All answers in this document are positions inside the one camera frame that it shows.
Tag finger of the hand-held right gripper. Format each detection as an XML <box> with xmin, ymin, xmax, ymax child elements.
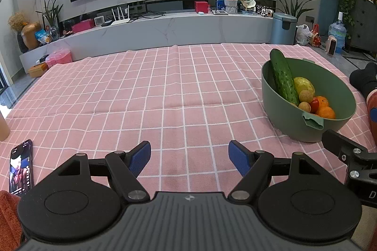
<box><xmin>322</xmin><ymin>130</ymin><xmax>377</xmax><ymax>165</ymax></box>

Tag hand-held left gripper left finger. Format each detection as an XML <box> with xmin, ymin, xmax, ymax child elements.
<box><xmin>56</xmin><ymin>141</ymin><xmax>152</xmax><ymax>203</ymax></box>

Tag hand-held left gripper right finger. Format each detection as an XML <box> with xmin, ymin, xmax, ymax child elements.
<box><xmin>228</xmin><ymin>140</ymin><xmax>324</xmax><ymax>203</ymax></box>

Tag green colander bowl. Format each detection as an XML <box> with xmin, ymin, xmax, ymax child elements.
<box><xmin>262</xmin><ymin>58</ymin><xmax>357</xmax><ymax>143</ymax></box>

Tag person's right orange trouser leg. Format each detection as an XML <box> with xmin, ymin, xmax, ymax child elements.
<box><xmin>366</xmin><ymin>88</ymin><xmax>377</xmax><ymax>124</ymax></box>

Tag person's orange trouser leg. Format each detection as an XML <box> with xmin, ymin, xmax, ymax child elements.
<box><xmin>366</xmin><ymin>88</ymin><xmax>377</xmax><ymax>124</ymax></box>
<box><xmin>0</xmin><ymin>190</ymin><xmax>23</xmax><ymax>251</ymax></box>

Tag yellow green lemon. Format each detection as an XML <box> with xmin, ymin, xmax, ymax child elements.
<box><xmin>293</xmin><ymin>77</ymin><xmax>316</xmax><ymax>100</ymax></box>

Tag person's foot in black sock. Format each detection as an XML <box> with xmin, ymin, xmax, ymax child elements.
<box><xmin>349</xmin><ymin>62</ymin><xmax>377</xmax><ymax>92</ymax></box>

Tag pink checked cloth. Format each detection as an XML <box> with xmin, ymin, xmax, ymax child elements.
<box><xmin>0</xmin><ymin>43</ymin><xmax>377</xmax><ymax>201</ymax></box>

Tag green cucumber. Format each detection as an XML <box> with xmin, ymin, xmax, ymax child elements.
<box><xmin>269</xmin><ymin>49</ymin><xmax>300</xmax><ymax>106</ymax></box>

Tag small white heater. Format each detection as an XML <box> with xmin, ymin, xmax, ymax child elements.
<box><xmin>325</xmin><ymin>36</ymin><xmax>338</xmax><ymax>56</ymax></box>

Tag blue water bottle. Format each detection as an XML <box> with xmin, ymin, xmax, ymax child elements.
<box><xmin>328</xmin><ymin>12</ymin><xmax>346</xmax><ymax>54</ymax></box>

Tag white plastic bag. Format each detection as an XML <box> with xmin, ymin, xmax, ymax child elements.
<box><xmin>295</xmin><ymin>24</ymin><xmax>311</xmax><ymax>46</ymax></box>

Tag black smartphone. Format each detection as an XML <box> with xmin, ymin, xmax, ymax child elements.
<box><xmin>9</xmin><ymin>139</ymin><xmax>33</xmax><ymax>196</ymax></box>

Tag dark drawer cabinet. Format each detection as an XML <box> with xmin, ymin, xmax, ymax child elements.
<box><xmin>348</xmin><ymin>0</ymin><xmax>377</xmax><ymax>56</ymax></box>

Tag blue trash bin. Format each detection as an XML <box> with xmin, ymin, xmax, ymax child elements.
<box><xmin>270</xmin><ymin>13</ymin><xmax>298</xmax><ymax>45</ymax></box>

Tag grey television cabinet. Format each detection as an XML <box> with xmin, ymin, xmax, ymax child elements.
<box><xmin>19</xmin><ymin>0</ymin><xmax>274</xmax><ymax>70</ymax></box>

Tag pink plastic container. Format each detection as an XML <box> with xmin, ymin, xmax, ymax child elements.
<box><xmin>47</xmin><ymin>48</ymin><xmax>72</xmax><ymax>67</ymax></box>

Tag orange cardboard box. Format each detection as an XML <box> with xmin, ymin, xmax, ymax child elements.
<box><xmin>28</xmin><ymin>62</ymin><xmax>49</xmax><ymax>78</ymax></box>

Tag white router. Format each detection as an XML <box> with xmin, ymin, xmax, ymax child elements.
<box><xmin>102</xmin><ymin>6</ymin><xmax>131</xmax><ymax>27</ymax></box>

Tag tan cup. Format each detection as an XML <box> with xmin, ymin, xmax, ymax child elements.
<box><xmin>0</xmin><ymin>112</ymin><xmax>9</xmax><ymax>142</ymax></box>

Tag pink box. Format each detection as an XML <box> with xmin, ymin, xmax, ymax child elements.
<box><xmin>71</xmin><ymin>19</ymin><xmax>94</xmax><ymax>34</ymax></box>

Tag long-leaf potted plant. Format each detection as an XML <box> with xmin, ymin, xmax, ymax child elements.
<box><xmin>269</xmin><ymin>0</ymin><xmax>320</xmax><ymax>22</ymax></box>

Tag person's left orange trouser leg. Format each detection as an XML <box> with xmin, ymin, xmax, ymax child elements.
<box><xmin>0</xmin><ymin>190</ymin><xmax>23</xmax><ymax>251</ymax></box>

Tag black white patterned item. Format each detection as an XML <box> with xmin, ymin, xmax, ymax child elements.
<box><xmin>256</xmin><ymin>5</ymin><xmax>273</xmax><ymax>17</ymax></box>

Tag blue snack bag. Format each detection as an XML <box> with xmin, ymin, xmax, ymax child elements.
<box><xmin>35</xmin><ymin>30</ymin><xmax>53</xmax><ymax>47</ymax></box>

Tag red box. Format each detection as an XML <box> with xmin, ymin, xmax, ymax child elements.
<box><xmin>194</xmin><ymin>1</ymin><xmax>209</xmax><ymax>14</ymax></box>

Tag orange vase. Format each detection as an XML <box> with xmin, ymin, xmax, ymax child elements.
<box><xmin>21</xmin><ymin>22</ymin><xmax>41</xmax><ymax>50</ymax></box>

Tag green plant in glass vase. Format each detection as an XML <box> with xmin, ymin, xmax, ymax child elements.
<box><xmin>37</xmin><ymin>0</ymin><xmax>64</xmax><ymax>41</ymax></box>

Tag dried flower bunch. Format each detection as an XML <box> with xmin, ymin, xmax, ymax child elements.
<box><xmin>8</xmin><ymin>12</ymin><xmax>29</xmax><ymax>32</ymax></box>

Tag black cables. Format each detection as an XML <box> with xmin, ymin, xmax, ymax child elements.
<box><xmin>130</xmin><ymin>11</ymin><xmax>167</xmax><ymax>19</ymax></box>

